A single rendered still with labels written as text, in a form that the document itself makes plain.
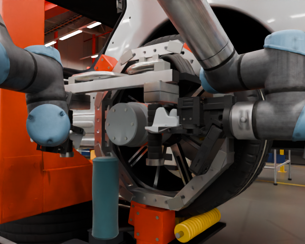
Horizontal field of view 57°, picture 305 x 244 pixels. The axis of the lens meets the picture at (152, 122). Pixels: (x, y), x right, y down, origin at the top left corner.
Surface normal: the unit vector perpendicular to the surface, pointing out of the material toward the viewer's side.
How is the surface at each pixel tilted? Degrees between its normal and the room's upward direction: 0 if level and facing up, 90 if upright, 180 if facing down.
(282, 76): 91
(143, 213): 90
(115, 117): 90
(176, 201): 90
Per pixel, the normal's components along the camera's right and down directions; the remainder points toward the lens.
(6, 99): 0.81, -0.02
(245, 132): -0.44, 0.65
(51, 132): 0.26, -0.11
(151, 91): -0.59, -0.02
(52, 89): 0.63, -0.13
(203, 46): -0.20, 0.67
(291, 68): -0.26, -0.03
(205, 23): 0.36, 0.29
